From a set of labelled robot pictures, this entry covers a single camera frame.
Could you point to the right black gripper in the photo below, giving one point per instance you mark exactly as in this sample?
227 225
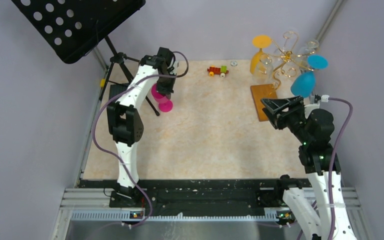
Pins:
295 104

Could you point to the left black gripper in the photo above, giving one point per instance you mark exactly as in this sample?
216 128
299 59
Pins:
168 90

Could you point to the clear wine glass front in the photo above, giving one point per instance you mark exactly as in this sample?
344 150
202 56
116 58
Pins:
263 68

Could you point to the pink wine glass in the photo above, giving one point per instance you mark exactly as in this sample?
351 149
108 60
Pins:
164 103

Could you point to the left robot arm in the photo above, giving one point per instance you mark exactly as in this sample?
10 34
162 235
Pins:
156 75

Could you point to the blue wine glass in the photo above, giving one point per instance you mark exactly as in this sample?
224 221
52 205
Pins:
305 83

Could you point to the gold wine glass rack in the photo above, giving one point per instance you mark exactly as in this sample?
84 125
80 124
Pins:
286 64

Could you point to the yellow wine glass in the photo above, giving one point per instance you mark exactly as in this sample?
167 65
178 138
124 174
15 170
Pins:
260 42

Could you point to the clear wine glass right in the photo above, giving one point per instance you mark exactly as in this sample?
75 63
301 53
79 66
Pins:
310 47

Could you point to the colourful toy train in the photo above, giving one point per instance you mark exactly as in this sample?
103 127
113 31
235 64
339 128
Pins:
218 71

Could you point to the black foot pedal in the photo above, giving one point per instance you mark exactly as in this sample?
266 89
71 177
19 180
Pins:
114 90

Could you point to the black perforated music stand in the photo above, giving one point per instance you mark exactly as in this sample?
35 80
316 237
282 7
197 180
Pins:
73 28

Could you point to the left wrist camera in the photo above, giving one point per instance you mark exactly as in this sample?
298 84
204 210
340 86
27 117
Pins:
173 68

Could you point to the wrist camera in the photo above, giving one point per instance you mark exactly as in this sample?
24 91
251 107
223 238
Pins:
321 98
173 68

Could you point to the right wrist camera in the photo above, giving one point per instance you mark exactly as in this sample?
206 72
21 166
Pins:
321 98

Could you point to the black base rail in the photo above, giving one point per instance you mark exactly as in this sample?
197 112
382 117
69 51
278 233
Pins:
200 197

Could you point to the aluminium frame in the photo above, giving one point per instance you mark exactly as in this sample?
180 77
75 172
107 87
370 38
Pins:
95 204

